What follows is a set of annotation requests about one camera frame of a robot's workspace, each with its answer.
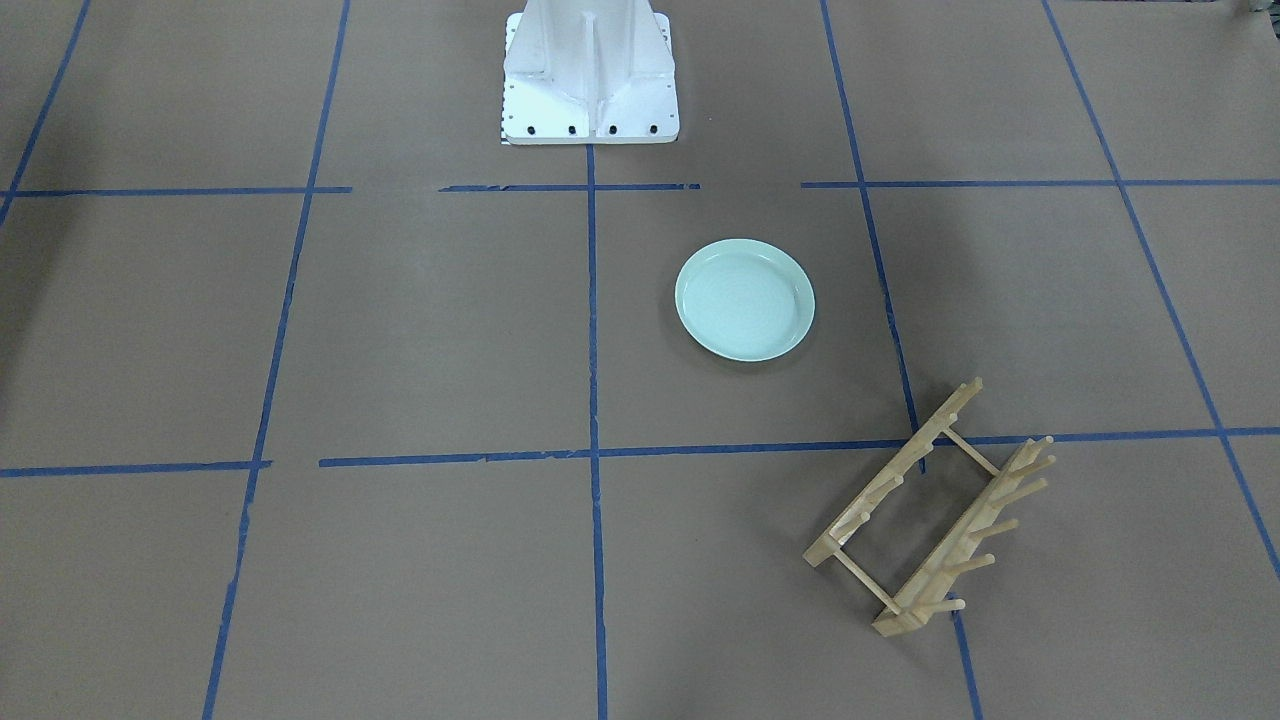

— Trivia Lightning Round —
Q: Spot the light green plate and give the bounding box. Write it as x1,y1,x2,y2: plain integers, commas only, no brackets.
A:
673,238,817,363

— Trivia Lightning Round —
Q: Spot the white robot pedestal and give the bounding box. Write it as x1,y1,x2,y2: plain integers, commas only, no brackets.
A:
500,1,681,146

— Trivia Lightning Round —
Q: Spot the wooden dish rack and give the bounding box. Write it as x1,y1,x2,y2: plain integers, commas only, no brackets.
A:
803,377,1056,638

